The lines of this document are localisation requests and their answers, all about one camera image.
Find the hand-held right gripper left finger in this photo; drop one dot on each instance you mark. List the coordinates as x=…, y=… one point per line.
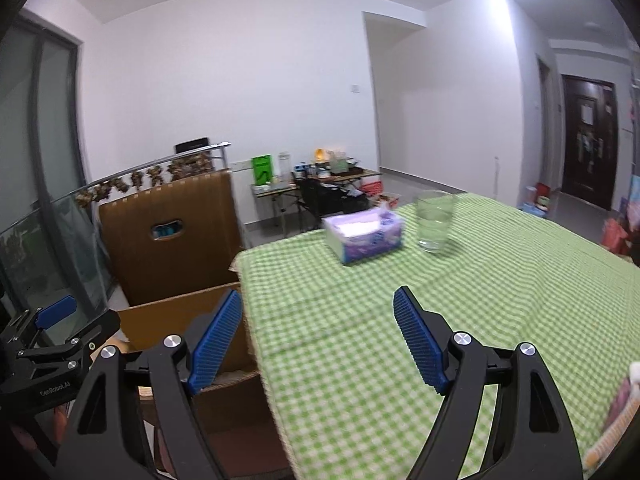
x=215, y=345

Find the red basket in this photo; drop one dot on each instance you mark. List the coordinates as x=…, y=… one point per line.
x=371, y=188

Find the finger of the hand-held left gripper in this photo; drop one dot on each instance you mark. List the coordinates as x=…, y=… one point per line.
x=57, y=310
x=95, y=335

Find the pink white soft item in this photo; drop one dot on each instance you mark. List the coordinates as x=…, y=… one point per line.
x=622, y=410

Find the clear drinking glass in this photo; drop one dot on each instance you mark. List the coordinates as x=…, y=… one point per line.
x=436, y=225

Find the green checked tablecloth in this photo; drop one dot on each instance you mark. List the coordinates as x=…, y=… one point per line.
x=330, y=320

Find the black rectangular panel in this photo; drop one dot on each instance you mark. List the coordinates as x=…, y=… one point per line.
x=192, y=145

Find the green tinted container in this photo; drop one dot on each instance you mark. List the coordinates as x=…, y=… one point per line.
x=340, y=164

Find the red white carton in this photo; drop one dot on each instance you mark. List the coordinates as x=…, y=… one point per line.
x=387, y=201

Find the purple tissue pack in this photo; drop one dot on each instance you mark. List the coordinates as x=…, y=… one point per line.
x=362, y=237

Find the curved metal rail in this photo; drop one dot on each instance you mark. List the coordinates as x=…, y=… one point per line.
x=125, y=170

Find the glass sliding door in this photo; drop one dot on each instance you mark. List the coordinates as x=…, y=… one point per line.
x=35, y=160

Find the pink red bag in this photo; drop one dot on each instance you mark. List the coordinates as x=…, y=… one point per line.
x=617, y=237

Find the folding table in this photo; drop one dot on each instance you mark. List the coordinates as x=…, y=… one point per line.
x=275, y=191

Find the black folding chair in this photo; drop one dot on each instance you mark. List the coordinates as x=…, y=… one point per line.
x=325, y=202

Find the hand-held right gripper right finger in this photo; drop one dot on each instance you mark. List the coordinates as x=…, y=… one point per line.
x=420, y=345

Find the yellow round object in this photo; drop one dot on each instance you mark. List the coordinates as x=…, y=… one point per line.
x=320, y=155

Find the brown cardboard box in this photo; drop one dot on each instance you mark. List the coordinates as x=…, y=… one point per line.
x=165, y=317

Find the green bag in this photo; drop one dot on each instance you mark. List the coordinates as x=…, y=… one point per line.
x=262, y=170

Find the dark brown door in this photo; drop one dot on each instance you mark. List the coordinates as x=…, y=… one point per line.
x=590, y=160

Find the clear tall jar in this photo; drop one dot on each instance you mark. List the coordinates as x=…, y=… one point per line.
x=284, y=166

